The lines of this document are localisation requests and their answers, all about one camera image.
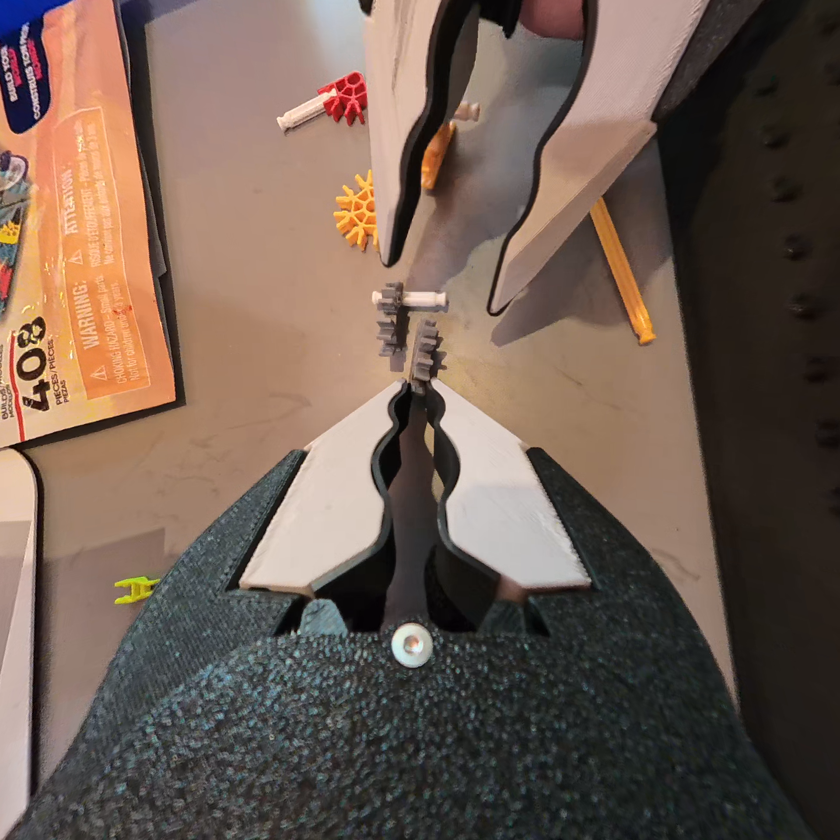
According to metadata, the red fan connector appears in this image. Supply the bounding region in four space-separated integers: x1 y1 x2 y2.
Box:
317 71 368 126

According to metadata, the small lime green connector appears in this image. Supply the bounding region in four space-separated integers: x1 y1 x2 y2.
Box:
113 575 161 605

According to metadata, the grey snowflake connector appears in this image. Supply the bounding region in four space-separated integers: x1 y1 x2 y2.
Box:
374 282 409 371
408 319 442 395

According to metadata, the person's right hand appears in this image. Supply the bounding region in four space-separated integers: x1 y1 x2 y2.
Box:
518 0 589 42

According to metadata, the black perforated panel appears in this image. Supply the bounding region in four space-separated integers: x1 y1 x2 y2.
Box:
656 0 840 840

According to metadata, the yellow fan connector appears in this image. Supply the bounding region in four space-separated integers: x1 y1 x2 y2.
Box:
420 120 457 191
333 169 380 252

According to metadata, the white rounded board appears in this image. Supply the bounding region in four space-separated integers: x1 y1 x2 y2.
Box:
0 449 42 815

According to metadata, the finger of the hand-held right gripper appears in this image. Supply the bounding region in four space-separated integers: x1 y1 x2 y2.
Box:
487 0 710 315
360 0 483 268

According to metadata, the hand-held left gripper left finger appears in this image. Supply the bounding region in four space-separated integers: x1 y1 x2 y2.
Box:
238 379 408 595

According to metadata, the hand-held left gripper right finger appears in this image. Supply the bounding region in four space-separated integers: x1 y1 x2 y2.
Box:
425 379 592 599

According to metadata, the blue plastic bin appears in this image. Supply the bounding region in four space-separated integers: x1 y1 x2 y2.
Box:
0 0 40 37

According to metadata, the long yellow rod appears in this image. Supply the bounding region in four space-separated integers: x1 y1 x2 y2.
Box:
589 197 657 345

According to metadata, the orange toy set bag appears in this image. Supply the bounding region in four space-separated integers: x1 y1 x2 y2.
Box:
0 0 186 450

